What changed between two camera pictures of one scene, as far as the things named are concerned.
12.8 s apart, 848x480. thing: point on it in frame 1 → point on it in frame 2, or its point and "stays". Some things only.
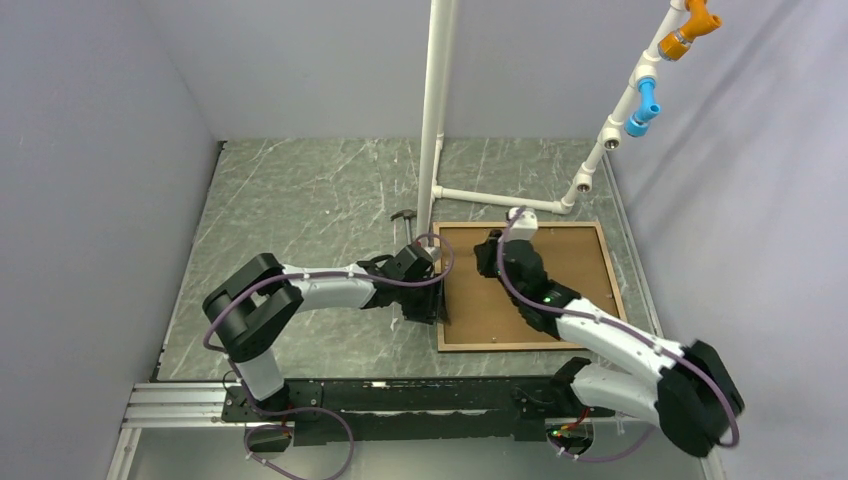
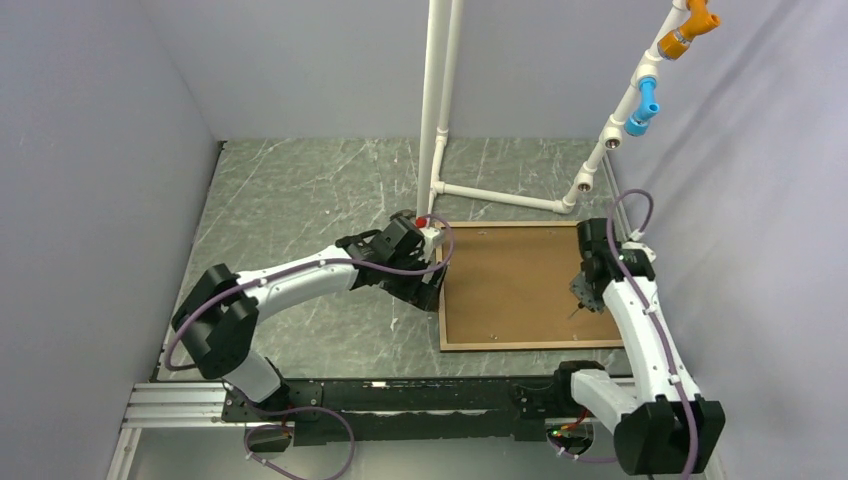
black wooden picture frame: [483, 316] stays
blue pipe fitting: [636, 123] stays
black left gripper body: [422, 302] → [411, 288]
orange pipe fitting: [676, 44] stays
